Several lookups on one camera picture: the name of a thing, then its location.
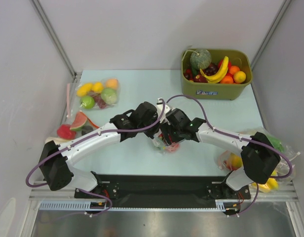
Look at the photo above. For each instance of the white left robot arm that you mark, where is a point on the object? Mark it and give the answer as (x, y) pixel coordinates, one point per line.
(57, 162)

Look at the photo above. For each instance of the blue zip top bag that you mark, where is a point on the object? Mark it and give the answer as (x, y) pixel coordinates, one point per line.
(160, 143)

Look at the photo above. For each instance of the dark purple grapes in bin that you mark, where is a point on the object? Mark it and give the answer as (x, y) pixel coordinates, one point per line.
(212, 69)

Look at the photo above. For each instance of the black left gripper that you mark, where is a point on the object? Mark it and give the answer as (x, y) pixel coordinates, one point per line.
(151, 134)

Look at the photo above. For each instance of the bag with green lettuce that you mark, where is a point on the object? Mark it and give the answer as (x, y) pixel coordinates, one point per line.
(278, 144)

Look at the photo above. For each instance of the pink zip bag yellow fruit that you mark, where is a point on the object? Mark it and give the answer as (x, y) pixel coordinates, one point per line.
(229, 162)

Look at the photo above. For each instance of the pink zip bag with fruit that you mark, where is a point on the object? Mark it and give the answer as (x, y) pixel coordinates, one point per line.
(105, 93)

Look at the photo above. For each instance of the dark red apple in bin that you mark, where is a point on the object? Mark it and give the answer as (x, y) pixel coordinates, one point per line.
(200, 79)

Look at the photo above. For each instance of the watermelon slice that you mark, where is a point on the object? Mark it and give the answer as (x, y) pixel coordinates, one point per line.
(81, 120)

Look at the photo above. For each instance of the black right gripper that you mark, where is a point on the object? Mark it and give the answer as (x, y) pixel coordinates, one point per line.
(170, 136)

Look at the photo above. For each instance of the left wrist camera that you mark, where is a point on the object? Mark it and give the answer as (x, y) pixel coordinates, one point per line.
(162, 110)

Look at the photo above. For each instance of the green apple in bag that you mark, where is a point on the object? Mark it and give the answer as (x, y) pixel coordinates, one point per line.
(87, 102)

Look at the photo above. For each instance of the orange fruit in bin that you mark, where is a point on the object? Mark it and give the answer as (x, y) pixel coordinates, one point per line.
(233, 69)
(227, 80)

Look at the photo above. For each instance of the olive green plastic bin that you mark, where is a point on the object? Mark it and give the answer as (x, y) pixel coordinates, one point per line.
(215, 90)

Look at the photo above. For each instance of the yellow lemon from bag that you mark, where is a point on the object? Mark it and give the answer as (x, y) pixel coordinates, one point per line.
(239, 77)

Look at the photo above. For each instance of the white radish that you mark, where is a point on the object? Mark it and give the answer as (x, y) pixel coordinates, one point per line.
(56, 140)

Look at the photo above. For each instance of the red apple from bag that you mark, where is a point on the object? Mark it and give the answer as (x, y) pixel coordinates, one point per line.
(172, 148)

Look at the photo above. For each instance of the green netted melon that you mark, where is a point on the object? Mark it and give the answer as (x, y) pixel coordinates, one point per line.
(200, 59)

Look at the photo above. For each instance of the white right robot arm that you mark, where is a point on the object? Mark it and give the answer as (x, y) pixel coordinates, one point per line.
(259, 158)

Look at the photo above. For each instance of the red bell pepper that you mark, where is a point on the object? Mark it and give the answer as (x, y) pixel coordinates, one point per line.
(64, 132)

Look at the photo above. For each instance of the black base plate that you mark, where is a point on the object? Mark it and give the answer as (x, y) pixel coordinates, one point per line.
(144, 191)

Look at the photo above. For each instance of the yellow banana bunch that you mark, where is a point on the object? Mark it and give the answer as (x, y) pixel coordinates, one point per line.
(220, 74)

